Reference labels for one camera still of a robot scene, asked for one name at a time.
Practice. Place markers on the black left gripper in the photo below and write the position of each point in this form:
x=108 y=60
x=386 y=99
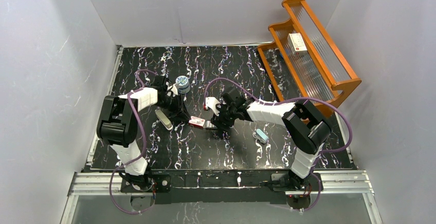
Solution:
x=179 y=107

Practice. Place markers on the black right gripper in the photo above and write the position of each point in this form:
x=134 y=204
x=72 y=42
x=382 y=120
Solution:
x=217 y=121

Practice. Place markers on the white red staple box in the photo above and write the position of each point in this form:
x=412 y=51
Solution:
x=197 y=122

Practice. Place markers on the cream white stapler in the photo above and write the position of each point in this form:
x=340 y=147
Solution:
x=164 y=119

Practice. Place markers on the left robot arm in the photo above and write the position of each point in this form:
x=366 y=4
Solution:
x=119 y=119

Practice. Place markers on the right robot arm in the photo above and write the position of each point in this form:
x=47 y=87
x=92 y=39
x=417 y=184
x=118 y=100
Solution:
x=306 y=125

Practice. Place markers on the blue white round tin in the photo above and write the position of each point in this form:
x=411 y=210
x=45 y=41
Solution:
x=182 y=84

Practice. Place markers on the light blue eraser block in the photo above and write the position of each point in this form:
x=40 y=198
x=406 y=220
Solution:
x=260 y=136

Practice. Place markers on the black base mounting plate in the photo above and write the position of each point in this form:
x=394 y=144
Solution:
x=270 y=186

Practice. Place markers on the orange wooden shelf rack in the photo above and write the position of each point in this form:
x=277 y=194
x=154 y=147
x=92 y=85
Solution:
x=322 y=73

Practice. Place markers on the white red box on shelf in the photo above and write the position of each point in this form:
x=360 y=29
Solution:
x=297 y=44

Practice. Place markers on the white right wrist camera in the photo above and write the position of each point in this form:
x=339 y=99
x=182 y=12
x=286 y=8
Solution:
x=213 y=104

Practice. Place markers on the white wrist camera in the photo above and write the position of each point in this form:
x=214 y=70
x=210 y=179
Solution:
x=213 y=104
x=172 y=90

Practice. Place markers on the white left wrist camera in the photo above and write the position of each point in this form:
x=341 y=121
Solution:
x=172 y=90

